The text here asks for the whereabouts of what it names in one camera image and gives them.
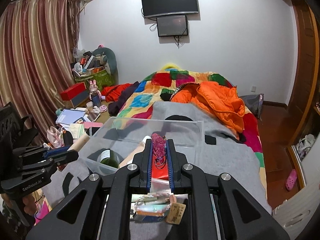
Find large black wall television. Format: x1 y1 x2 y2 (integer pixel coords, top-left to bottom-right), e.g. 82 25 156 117
142 0 199 18

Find blue white notebook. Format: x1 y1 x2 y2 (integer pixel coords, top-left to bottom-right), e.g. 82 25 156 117
56 109 86 125

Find red foil package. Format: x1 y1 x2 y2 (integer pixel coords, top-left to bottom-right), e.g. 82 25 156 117
152 164 168 180

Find wooden tag charm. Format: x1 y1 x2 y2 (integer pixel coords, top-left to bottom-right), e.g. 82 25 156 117
166 203 186 225

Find orange down jacket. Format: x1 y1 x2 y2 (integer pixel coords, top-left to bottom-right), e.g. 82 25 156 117
170 81 245 135

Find red garment on bed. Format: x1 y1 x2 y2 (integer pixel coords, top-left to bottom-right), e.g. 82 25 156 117
101 83 132 102

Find colourful patchwork quilt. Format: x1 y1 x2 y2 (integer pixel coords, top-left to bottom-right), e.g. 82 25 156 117
119 64 267 187

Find magenta knitted charm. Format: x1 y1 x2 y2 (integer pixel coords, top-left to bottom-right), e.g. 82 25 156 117
151 133 167 169

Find green pump bottle white label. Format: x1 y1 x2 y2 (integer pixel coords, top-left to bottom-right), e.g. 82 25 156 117
99 148 120 168

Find clear plastic storage box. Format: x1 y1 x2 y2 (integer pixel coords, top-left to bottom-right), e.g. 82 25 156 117
79 117 204 176

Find small wall monitor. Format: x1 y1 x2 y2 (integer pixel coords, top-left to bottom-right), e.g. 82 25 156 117
156 15 188 37

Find pink clog shoe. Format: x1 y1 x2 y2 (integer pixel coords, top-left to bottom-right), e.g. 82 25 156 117
285 169 297 191

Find pink rabbit figurine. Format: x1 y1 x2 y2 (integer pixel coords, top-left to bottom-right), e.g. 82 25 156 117
89 80 105 108

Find grey black blanket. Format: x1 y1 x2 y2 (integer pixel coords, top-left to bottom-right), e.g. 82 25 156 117
42 101 273 240

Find beige stick red band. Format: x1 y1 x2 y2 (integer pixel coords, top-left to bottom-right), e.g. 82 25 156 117
67 133 90 152

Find pale green labelled tube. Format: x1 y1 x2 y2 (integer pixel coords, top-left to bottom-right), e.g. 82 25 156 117
131 194 158 203

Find red long box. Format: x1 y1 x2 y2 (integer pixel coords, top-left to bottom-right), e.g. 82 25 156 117
60 82 86 101

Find wooden shelf unit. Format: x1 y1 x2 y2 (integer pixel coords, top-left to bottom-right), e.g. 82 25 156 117
287 101 319 190

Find green storage box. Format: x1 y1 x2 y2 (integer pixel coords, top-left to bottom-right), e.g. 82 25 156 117
72 68 116 90

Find pink white braided rope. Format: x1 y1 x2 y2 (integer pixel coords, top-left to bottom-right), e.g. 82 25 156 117
133 189 177 213

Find wooden door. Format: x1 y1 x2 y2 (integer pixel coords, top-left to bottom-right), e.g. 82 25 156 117
289 0 319 145

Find striped pink gold curtain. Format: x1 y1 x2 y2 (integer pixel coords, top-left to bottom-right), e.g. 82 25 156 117
1 0 79 144

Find white wardrobe door hearts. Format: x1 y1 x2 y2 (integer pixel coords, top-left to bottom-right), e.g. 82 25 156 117
273 156 319 239

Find grey green neck pillow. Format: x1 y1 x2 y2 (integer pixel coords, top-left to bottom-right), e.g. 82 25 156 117
92 47 117 75

